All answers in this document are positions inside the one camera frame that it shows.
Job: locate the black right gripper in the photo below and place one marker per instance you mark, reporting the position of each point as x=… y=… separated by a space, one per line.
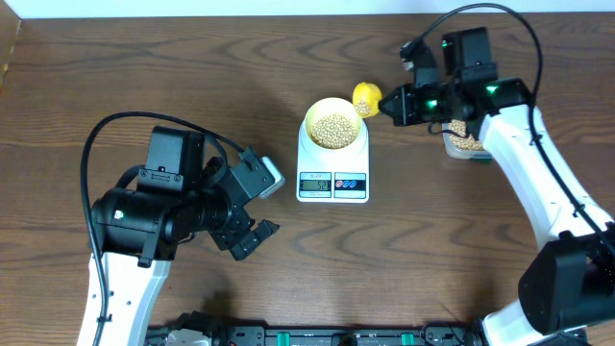
x=406 y=115

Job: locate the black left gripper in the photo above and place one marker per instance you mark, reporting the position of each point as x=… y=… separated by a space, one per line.
x=228 y=232

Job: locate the yellow measuring scoop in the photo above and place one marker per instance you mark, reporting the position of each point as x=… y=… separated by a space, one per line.
x=366 y=98

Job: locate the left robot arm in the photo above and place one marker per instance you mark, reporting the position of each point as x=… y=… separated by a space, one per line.
x=139 y=224

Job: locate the yellow plastic bowl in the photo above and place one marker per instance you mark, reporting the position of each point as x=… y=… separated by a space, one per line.
x=329 y=106

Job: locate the soybeans in bowl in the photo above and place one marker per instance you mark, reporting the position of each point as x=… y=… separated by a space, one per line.
x=334 y=131

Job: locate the white digital kitchen scale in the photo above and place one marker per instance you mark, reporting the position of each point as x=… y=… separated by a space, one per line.
x=326 y=175

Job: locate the clear plastic bean container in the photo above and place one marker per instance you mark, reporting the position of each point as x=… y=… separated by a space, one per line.
x=456 y=153

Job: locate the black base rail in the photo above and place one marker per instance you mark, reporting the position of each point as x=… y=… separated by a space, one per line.
x=197 y=328

